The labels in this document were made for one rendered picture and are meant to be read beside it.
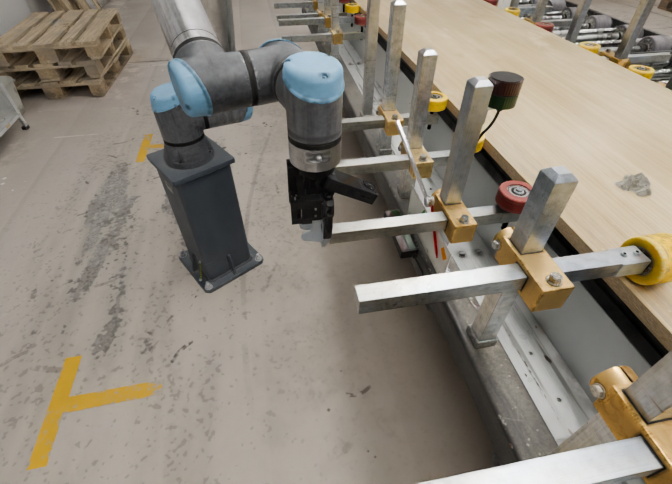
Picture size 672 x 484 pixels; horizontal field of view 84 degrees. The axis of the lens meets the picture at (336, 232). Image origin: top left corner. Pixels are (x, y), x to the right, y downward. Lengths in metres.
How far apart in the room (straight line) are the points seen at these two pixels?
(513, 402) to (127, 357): 1.43
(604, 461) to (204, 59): 0.72
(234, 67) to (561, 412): 0.88
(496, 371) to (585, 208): 0.38
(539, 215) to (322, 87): 0.35
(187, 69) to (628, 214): 0.86
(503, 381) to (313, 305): 1.07
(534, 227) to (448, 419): 1.04
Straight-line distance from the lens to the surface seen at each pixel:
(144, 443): 1.59
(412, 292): 0.55
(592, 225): 0.88
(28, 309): 2.19
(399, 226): 0.80
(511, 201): 0.87
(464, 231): 0.83
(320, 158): 0.61
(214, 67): 0.66
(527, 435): 0.79
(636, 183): 1.05
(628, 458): 0.53
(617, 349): 0.88
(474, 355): 0.83
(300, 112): 0.59
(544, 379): 0.96
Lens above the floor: 1.39
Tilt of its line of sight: 43 degrees down
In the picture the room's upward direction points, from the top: straight up
